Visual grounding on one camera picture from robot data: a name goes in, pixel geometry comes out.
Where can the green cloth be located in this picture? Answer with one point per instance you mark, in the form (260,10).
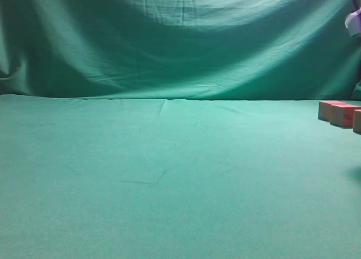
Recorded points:
(177,129)

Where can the far pink wooden cube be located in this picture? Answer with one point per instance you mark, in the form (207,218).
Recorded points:
(325,108)

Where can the middle pink wooden cube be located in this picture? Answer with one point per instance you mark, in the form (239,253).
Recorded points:
(342,115)

